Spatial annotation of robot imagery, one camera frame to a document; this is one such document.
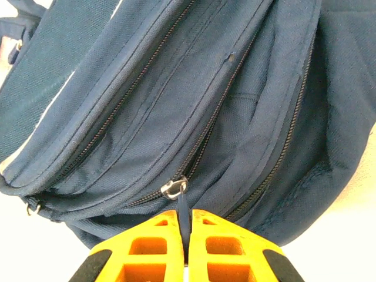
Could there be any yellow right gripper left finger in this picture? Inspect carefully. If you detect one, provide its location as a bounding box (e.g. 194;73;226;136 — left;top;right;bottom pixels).
68;210;185;282

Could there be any navy blue backpack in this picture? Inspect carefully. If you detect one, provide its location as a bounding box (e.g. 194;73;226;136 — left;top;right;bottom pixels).
0;0;376;250

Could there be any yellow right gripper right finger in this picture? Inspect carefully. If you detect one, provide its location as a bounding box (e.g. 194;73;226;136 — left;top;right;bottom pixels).
187;209;305;282

